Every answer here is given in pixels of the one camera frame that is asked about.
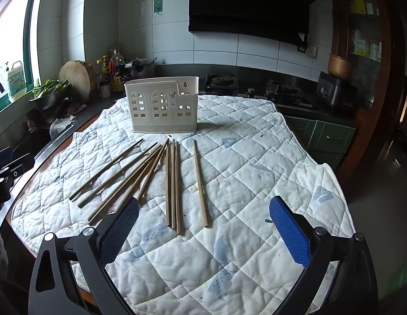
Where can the detergent jug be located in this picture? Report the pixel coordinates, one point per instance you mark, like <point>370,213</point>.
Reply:
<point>16,78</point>

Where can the black kitchen appliance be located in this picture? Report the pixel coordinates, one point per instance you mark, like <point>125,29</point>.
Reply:
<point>336,93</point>

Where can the row of wooden chopsticks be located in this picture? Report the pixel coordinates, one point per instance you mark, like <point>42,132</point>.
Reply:
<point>172,183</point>

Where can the dark soy sauce bottle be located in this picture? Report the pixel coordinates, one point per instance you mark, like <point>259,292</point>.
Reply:
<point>117,78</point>

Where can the round wooden cutting board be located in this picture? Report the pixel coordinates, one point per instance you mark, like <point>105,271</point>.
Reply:
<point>75,80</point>

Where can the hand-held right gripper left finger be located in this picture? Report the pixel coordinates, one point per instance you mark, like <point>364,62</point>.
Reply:
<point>121,229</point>

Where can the metal bowl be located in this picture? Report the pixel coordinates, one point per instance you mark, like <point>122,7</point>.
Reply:
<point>49,103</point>

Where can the yellow cap bottle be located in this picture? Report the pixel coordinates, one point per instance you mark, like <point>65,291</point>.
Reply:
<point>98,75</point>

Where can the white plastic utensil holder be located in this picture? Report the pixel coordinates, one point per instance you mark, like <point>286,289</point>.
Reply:
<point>157,118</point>

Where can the wooden cabinet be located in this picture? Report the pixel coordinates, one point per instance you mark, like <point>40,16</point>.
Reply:
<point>390,72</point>

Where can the metal pressure cooker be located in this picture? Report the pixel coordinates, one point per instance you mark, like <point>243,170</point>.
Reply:
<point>139,67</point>

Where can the black range hood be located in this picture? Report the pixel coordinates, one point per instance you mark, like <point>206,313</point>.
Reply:
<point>256,3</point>

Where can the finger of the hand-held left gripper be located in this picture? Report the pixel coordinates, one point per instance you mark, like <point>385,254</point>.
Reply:
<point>1,153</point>
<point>22,163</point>

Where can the small white jar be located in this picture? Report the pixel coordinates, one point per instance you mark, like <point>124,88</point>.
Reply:
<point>105,91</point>

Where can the copper pot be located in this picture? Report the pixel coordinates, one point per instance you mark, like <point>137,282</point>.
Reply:
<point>339,65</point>

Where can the green wall hook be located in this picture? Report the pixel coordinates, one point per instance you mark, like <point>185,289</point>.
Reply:
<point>158,5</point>

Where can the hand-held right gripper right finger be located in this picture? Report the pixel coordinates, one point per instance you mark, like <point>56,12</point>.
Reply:
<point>288,229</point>

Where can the green leafy vegetables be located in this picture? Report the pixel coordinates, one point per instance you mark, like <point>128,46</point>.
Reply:
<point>49,87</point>

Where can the black gas stove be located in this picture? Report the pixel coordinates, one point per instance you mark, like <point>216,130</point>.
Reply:
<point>282,93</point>

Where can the green window frame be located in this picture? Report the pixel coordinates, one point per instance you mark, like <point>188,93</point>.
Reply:
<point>27,39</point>

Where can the green cabinet doors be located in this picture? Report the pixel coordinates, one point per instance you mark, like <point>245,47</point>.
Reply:
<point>321,137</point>

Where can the white quilted blanket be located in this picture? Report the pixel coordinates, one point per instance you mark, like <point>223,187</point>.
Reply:
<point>256,170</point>

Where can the white wall socket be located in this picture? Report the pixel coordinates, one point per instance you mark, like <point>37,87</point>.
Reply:
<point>311,51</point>

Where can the yellow box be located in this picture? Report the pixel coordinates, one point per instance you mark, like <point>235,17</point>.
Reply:
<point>357,6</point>

